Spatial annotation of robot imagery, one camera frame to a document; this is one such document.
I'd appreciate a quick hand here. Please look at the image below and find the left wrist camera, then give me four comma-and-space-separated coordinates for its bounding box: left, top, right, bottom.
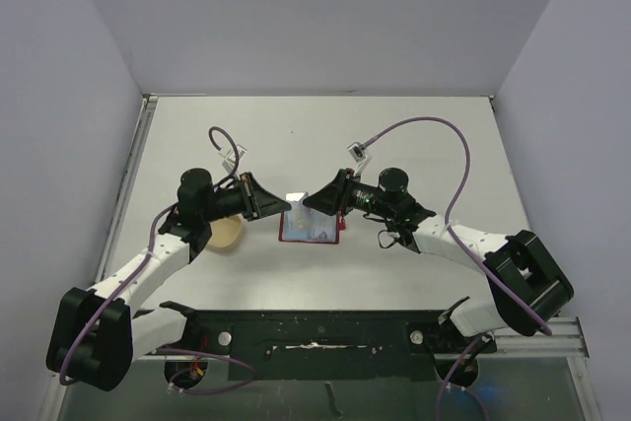
218, 144, 247, 175

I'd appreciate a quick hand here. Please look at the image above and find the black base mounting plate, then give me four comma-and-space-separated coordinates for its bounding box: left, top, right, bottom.
157, 310, 499, 383

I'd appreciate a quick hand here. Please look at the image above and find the aluminium rail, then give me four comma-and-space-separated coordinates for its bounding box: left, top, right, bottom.
89, 94, 160, 287
493, 316, 590, 358

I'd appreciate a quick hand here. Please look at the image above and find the red leather card holder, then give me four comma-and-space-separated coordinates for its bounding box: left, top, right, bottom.
278, 203, 345, 245

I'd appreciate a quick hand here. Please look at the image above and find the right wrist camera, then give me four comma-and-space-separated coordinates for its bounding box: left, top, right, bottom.
347, 142, 372, 176

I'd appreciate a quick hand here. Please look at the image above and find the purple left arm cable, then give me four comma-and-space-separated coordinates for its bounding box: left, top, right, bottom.
59, 125, 257, 396

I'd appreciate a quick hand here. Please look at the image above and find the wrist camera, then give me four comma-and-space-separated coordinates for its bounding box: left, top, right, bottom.
218, 144, 247, 175
347, 142, 372, 176

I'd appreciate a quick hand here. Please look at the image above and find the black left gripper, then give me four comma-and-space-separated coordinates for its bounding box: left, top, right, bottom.
201, 172, 291, 223

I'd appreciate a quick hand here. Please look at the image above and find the silver VIP card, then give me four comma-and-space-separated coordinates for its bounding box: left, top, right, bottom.
282, 209, 312, 241
310, 214, 339, 244
285, 191, 309, 204

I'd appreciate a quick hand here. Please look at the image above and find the aluminium left rail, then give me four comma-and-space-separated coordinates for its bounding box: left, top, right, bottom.
89, 94, 160, 287

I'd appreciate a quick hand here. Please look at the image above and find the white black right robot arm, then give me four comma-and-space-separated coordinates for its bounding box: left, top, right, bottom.
304, 168, 575, 351

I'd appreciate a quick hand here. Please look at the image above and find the beige oval tray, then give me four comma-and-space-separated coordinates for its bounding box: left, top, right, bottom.
205, 216, 245, 253

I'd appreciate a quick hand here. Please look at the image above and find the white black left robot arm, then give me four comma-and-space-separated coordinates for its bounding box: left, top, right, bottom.
45, 168, 291, 391

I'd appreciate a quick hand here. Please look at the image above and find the aluminium front rail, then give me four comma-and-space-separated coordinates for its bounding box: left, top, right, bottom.
493, 316, 590, 358

